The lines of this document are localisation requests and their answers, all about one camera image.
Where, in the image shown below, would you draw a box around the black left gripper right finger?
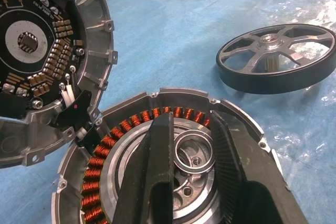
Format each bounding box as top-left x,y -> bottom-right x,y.
209,110 -> 310,224

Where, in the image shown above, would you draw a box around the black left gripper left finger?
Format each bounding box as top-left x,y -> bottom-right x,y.
111,113 -> 174,224

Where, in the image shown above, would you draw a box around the silver motor housing copper windings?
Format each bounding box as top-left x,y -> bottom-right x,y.
51,87 -> 292,224

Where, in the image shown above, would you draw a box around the silver spoked rotor black rim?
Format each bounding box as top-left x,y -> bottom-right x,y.
215,23 -> 336,95

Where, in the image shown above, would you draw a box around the blue plastic table cover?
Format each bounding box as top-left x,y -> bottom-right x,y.
0,0 -> 336,224

